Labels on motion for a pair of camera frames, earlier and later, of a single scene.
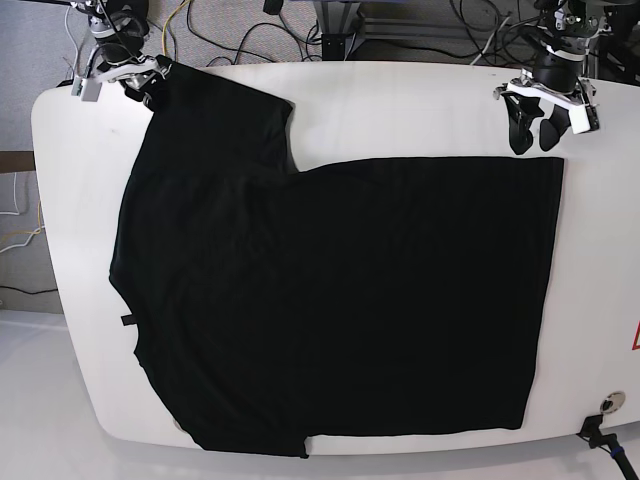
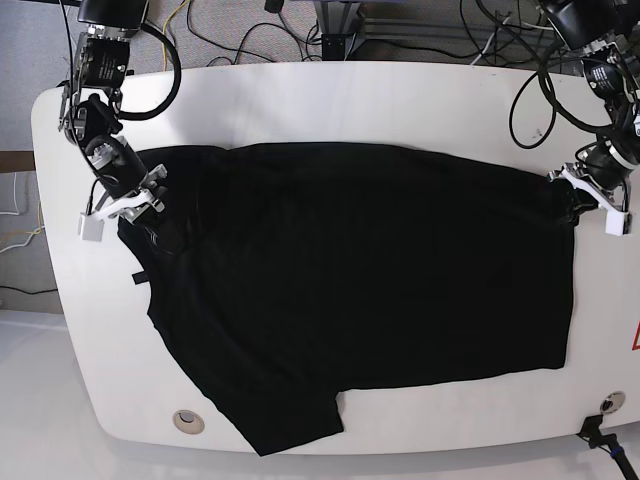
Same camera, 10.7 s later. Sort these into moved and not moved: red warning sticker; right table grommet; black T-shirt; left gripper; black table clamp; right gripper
Moved: right gripper; black T-shirt; left gripper
Not moved: red warning sticker; right table grommet; black table clamp
